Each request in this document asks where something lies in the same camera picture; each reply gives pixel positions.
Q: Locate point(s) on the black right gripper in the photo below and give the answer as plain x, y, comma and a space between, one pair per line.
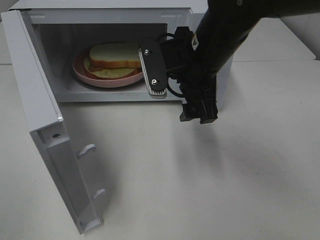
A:
182, 66

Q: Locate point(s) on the white bread sandwich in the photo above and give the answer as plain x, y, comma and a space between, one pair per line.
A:
112, 60

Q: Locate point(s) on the pink round plate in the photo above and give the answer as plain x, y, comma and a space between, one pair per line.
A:
80, 72

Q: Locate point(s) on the white microwave door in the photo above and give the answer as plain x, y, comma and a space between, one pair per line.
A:
45, 120

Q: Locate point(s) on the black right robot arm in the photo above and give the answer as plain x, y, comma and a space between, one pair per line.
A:
227, 24

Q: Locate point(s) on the white microwave oven body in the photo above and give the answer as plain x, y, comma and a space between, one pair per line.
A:
67, 27

